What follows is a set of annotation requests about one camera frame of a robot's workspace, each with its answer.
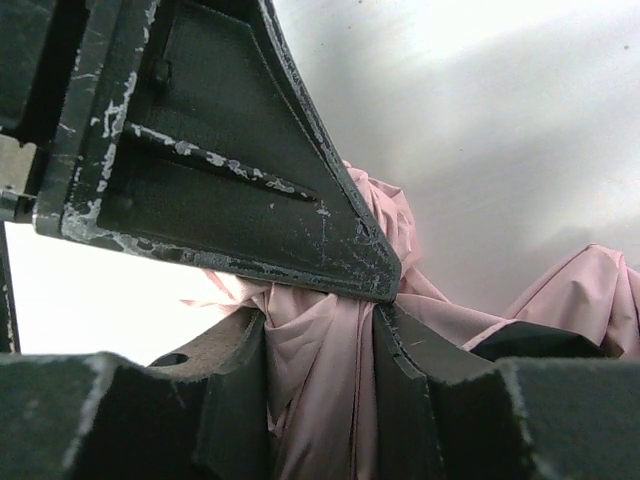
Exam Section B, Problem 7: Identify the pink folding umbrella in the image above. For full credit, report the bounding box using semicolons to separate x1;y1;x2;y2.
179;159;640;480

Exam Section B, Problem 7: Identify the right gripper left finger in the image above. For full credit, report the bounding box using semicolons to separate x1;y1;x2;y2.
1;308;270;479

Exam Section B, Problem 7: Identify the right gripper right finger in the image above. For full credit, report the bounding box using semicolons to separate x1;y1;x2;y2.
373;304;639;479

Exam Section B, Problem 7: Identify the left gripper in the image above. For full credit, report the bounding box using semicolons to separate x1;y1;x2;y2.
0;0;101;351

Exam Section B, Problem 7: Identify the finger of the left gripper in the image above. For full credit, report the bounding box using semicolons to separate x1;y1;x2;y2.
32;1;400;302

